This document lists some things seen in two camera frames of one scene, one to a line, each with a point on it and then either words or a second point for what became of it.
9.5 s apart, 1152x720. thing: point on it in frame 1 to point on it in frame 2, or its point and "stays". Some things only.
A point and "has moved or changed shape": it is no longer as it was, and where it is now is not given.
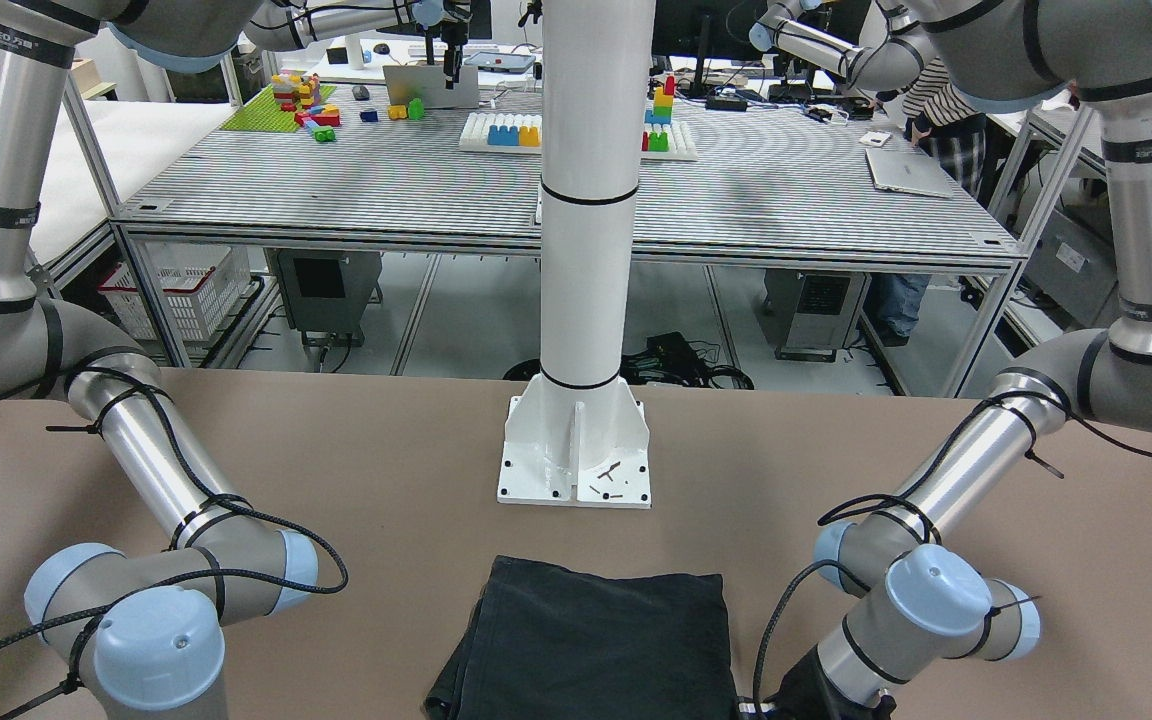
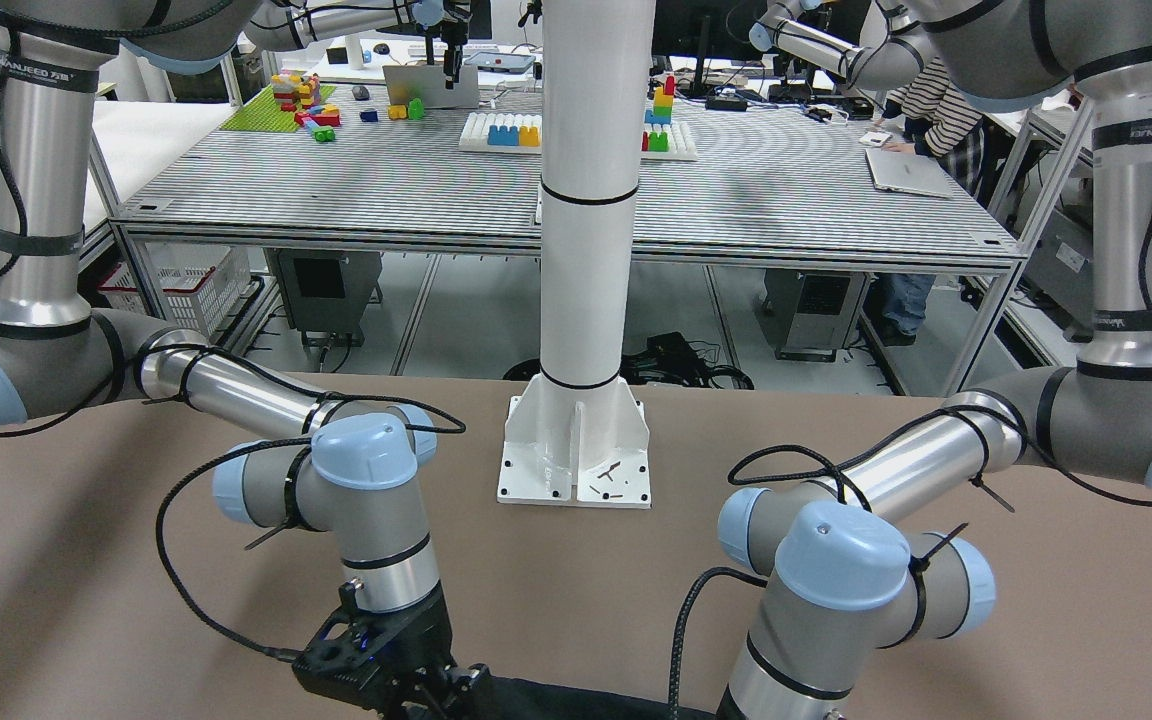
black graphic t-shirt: [550, 644] has moved or changed shape
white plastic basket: [201, 281] stays
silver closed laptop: [908, 169] stays
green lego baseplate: [261, 113] stays
